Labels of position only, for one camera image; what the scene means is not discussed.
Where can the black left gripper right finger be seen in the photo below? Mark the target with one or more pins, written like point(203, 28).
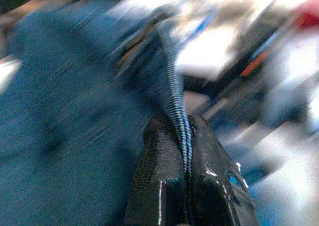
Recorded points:
point(214, 186)

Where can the blue denim shorts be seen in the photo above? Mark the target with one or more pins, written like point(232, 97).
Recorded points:
point(62, 98)

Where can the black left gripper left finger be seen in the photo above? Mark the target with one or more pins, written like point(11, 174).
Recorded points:
point(159, 176)

